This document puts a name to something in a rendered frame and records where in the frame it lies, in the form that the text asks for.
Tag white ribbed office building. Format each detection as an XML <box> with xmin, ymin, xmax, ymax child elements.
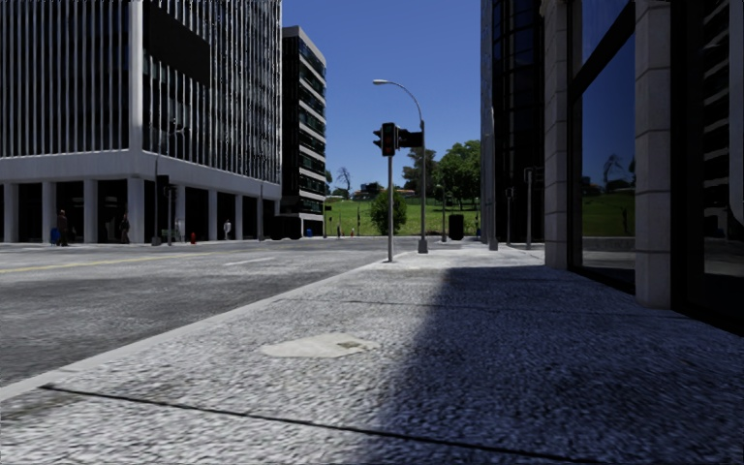
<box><xmin>0</xmin><ymin>0</ymin><xmax>284</xmax><ymax>245</ymax></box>

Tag pale stone pillared building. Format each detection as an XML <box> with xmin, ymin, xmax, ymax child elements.
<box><xmin>540</xmin><ymin>0</ymin><xmax>744</xmax><ymax>337</ymax></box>

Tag dark banded glass building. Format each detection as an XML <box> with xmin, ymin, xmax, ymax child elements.
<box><xmin>280</xmin><ymin>25</ymin><xmax>327</xmax><ymax>239</ymax></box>

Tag grey pole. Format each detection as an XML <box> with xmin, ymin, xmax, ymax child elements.
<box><xmin>435</xmin><ymin>184</ymin><xmax>449</xmax><ymax>243</ymax></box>

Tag grey street lamp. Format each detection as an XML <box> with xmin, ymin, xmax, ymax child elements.
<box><xmin>150</xmin><ymin>126</ymin><xmax>188</xmax><ymax>247</ymax></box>
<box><xmin>372</xmin><ymin>78</ymin><xmax>429</xmax><ymax>255</ymax></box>

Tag trees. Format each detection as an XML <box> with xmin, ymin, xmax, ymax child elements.
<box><xmin>402</xmin><ymin>139</ymin><xmax>482</xmax><ymax>211</ymax></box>

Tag dark glass tower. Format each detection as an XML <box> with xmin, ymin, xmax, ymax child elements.
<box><xmin>480</xmin><ymin>0</ymin><xmax>546</xmax><ymax>245</ymax></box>

